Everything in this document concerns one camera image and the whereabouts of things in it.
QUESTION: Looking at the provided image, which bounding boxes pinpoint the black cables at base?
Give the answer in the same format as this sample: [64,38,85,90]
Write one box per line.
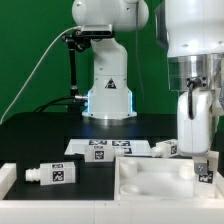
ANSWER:
[33,95,88,114]

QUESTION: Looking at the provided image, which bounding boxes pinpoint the white camera cable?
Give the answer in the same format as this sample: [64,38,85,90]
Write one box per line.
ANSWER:
[0,25,82,125]

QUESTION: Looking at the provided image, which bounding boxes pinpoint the grey camera on stand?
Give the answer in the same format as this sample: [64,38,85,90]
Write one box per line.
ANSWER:
[81,24,115,39]

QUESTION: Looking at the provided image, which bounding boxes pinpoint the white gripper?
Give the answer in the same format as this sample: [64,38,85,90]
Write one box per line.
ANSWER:
[177,90,212,175]

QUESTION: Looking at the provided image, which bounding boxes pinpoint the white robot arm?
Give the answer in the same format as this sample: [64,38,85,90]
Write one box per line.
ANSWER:
[72,0,224,175]

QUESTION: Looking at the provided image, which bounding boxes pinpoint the white U-shaped obstacle wall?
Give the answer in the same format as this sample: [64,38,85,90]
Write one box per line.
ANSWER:
[0,163,224,224]

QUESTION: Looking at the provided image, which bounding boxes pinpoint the white square table top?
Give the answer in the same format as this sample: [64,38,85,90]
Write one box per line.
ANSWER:
[114,157,224,201]

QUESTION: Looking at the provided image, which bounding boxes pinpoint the white marker sheet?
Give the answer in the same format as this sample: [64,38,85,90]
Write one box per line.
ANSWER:
[65,139,151,156]

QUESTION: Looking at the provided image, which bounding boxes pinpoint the black camera stand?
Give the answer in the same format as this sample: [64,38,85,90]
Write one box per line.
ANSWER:
[62,33,84,114]

